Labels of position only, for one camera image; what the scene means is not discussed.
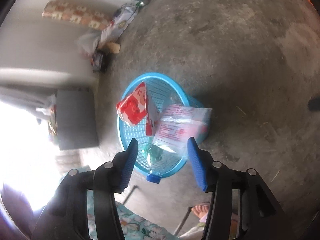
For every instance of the floral teal blanket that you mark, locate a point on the floral teal blanket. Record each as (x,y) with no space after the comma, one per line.
(132,226)

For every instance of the person's foot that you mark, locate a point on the person's foot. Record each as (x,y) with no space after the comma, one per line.
(201,211)

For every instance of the metal bed leg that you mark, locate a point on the metal bed leg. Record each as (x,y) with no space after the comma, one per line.
(183,221)
(131,195)

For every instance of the patterned paper roll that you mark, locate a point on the patterned paper roll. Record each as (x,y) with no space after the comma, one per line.
(75,15)

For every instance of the crumpled translucent plastic bag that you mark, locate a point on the crumpled translucent plastic bag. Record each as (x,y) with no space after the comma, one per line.
(86,42)

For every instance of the clear plastic bottle blue cap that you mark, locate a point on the clear plastic bottle blue cap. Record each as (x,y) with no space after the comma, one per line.
(153,172)

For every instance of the dark box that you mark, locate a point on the dark box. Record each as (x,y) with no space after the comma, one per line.
(98,60)

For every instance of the red and white package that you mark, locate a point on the red and white package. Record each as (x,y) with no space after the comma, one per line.
(135,105)

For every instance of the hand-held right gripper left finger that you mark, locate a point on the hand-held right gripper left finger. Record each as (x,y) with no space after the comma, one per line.
(127,165)

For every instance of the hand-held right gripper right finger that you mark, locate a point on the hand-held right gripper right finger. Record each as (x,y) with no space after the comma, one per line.
(197,165)

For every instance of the grey cabinet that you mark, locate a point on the grey cabinet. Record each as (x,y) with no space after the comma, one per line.
(75,118)

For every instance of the clear plastic bag red print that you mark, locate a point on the clear plastic bag red print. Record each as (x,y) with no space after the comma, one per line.
(180,125)

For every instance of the white printed cloth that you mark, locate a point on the white printed cloth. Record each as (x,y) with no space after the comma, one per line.
(118,27)

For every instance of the blue plastic basket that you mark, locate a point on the blue plastic basket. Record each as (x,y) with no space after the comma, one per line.
(162,92)

